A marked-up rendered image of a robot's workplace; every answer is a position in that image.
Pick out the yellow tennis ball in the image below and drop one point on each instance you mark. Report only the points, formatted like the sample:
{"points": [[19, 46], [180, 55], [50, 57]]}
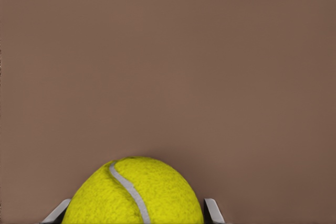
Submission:
{"points": [[123, 197]]}

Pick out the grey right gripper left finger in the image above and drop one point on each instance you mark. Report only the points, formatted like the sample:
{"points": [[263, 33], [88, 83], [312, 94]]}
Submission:
{"points": [[55, 214]]}

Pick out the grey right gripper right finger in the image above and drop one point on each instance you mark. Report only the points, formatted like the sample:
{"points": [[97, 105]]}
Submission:
{"points": [[214, 211]]}

